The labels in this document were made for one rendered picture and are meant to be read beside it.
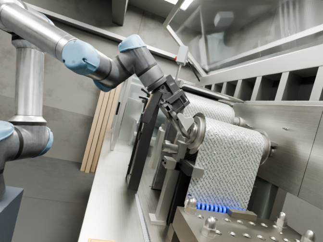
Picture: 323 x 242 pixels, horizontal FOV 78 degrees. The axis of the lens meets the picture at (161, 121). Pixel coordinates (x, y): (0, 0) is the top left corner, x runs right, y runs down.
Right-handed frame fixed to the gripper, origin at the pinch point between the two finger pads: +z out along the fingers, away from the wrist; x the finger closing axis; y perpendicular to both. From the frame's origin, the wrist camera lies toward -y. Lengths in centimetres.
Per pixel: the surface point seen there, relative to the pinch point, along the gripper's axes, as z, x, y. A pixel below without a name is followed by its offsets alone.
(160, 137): 15, 69, -1
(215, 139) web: 5.4, -5.2, 7.0
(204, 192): 18.1, -5.3, -5.8
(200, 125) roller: -0.6, -3.3, 5.8
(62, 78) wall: -105, 329, -62
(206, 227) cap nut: 13.9, -22.2, -12.1
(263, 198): 38.5, -1.9, 11.7
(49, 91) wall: -98, 329, -93
